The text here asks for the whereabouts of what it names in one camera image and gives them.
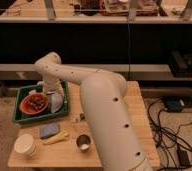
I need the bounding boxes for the grey towel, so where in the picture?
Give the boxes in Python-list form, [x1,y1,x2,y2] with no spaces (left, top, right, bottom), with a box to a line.
[51,93,64,113]

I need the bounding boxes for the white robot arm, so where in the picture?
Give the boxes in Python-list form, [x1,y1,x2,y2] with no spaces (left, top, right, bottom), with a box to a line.
[35,52,153,171]

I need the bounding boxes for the metal cup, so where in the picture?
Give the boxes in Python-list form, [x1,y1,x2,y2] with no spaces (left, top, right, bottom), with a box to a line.
[76,134,91,152]

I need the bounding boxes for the yellow banana toy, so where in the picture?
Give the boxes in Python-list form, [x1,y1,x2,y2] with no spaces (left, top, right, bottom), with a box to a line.
[43,132,69,145]

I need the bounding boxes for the white utensil in tray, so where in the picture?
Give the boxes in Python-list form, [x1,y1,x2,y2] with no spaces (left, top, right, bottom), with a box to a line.
[29,89,37,95]

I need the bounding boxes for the orange bowl with food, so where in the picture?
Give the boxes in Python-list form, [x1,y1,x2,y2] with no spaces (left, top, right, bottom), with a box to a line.
[19,93,48,115]

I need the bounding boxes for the blue sponge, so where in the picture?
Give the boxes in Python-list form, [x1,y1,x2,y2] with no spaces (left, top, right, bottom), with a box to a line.
[40,123,60,139]

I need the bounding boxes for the wooden table board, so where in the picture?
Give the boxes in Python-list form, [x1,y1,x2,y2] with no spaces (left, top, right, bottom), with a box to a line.
[8,81,160,171]

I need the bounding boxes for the metal shelf rack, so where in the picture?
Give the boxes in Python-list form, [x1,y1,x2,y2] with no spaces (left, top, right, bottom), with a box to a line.
[0,0,192,81]

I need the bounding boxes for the green plastic tray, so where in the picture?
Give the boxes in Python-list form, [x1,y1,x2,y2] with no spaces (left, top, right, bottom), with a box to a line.
[12,80,70,125]

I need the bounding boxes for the black box on shelf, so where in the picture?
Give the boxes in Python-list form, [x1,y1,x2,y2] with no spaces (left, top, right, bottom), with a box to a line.
[168,51,192,78]

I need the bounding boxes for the white stacked bowls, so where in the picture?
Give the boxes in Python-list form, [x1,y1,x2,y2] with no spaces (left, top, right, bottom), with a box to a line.
[14,134,36,156]

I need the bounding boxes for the black power adapter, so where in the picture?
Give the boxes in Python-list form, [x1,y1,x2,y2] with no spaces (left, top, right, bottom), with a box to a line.
[177,149,190,167]

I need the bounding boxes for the black floor cables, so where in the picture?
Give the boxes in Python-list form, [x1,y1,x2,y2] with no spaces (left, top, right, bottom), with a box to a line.
[146,76,192,171]

